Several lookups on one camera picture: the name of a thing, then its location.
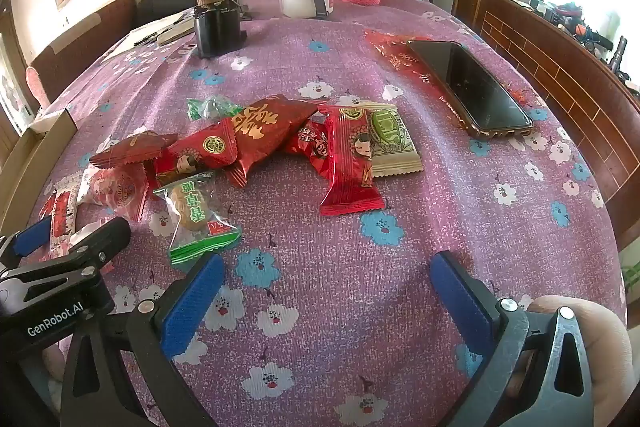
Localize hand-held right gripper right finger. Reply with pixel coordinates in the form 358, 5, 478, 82
430, 249, 596, 427

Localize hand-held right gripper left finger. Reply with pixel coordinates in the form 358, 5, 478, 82
59, 252, 227, 427

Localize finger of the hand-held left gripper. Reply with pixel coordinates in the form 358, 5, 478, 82
0, 214, 54, 280
0, 216, 132, 295

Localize white pink snack packet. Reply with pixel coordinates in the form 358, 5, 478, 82
47, 221, 108, 269

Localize red white snack packet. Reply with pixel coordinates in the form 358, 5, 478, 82
37, 179, 81, 239

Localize pink round pastry packet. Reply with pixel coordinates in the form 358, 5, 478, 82
75, 164, 151, 223

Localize cardboard box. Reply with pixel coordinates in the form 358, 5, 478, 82
0, 107, 78, 228

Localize green clear peanut snack packet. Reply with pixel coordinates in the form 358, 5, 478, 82
152, 172, 243, 265

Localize dark red snack packet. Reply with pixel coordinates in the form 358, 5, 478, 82
89, 132, 179, 169

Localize red cartoon-print snack packet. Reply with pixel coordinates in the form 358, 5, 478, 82
319, 104, 387, 217
152, 117, 238, 188

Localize small green clear candy packet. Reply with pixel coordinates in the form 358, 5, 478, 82
186, 96, 243, 122

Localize cream green-label snack packet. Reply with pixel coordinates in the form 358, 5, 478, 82
362, 101, 425, 178

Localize large red gold-print snack packet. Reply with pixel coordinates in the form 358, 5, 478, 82
220, 94, 321, 188

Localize small red snack packet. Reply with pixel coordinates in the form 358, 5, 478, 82
282, 114, 333, 180

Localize purple floral tablecloth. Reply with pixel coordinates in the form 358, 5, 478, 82
20, 0, 631, 427

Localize pink floral cushion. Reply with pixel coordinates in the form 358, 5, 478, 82
25, 67, 51, 108

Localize white paper sheets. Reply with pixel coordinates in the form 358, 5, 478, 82
102, 12, 196, 58

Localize black smartphone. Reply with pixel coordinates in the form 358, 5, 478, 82
407, 38, 535, 138

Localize closed notebook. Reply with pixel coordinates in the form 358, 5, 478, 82
155, 19, 196, 46

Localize dark sofa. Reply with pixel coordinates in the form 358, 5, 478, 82
25, 0, 436, 108

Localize brown wooden cabinet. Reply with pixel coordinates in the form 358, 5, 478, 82
452, 0, 640, 248

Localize red plastic bag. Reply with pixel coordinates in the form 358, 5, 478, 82
364, 28, 538, 120

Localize clutter of dark tools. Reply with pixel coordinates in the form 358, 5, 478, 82
530, 0, 640, 82

